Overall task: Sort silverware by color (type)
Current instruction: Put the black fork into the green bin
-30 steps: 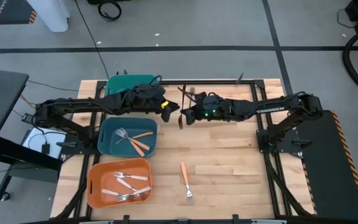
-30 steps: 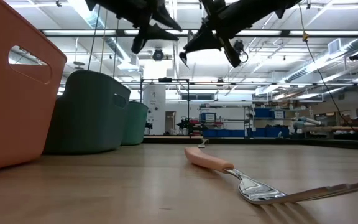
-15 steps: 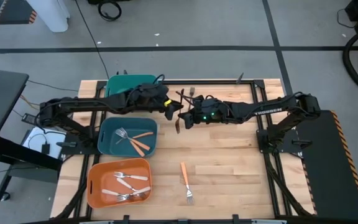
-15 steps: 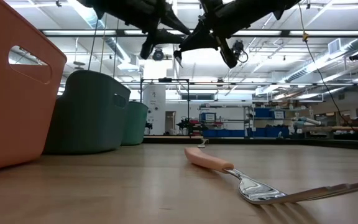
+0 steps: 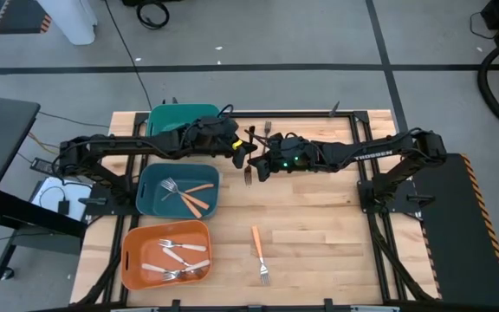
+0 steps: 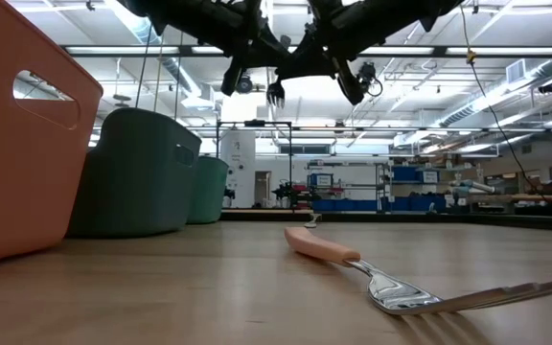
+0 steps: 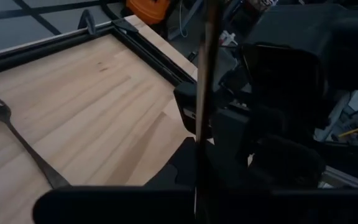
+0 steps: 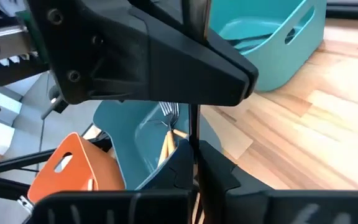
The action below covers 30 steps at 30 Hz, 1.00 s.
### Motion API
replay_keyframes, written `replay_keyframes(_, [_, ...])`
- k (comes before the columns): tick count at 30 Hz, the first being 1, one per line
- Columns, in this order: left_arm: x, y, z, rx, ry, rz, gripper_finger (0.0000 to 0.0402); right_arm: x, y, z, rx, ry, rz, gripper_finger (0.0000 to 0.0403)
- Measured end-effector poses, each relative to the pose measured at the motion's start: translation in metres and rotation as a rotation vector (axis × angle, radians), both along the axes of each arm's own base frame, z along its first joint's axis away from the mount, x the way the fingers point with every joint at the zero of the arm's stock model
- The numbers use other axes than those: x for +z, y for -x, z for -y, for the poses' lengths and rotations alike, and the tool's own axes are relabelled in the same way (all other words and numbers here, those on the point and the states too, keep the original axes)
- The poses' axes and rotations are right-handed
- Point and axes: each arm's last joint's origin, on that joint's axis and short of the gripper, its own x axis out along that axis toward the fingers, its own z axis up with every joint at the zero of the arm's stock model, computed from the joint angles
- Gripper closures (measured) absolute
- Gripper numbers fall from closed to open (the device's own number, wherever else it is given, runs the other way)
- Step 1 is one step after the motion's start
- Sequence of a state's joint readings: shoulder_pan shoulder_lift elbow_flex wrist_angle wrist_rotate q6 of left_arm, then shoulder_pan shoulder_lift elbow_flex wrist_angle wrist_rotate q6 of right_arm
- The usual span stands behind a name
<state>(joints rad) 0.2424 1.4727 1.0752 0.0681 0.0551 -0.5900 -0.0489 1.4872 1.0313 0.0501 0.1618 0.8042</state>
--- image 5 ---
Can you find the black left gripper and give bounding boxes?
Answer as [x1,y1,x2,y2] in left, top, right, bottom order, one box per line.
[184,116,259,170]

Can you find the long black floor cable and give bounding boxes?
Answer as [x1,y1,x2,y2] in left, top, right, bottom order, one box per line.
[103,0,153,112]

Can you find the dark blue plastic bin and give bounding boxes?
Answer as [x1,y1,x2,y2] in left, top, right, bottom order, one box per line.
[135,162,220,219]

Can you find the orange plastic bin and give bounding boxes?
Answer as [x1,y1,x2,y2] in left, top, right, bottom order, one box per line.
[120,219,213,291]

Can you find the coiled black cable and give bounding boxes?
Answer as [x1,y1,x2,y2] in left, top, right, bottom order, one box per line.
[134,1,171,31]

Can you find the white cylindrical pillar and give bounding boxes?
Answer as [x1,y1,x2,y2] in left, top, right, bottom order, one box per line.
[36,0,99,47]

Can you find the black aluminium table frame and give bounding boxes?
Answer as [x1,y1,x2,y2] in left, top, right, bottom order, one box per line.
[75,110,439,312]

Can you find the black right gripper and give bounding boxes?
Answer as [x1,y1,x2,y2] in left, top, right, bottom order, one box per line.
[248,132,320,183]

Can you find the black power strip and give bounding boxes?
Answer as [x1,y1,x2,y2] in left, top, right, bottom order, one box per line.
[30,156,60,174]

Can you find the white board under desk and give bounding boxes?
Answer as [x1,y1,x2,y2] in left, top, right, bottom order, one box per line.
[30,179,93,222]

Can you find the black equipment box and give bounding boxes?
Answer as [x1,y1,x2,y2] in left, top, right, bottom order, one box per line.
[121,0,181,6]

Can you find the black platform with hazard stripes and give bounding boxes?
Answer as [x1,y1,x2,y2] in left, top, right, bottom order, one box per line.
[413,152,499,309]

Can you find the black mat with hazard stripes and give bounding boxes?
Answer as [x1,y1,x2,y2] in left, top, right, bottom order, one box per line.
[0,0,54,35]

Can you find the green plastic bin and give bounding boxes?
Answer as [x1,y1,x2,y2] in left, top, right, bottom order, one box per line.
[145,102,223,138]

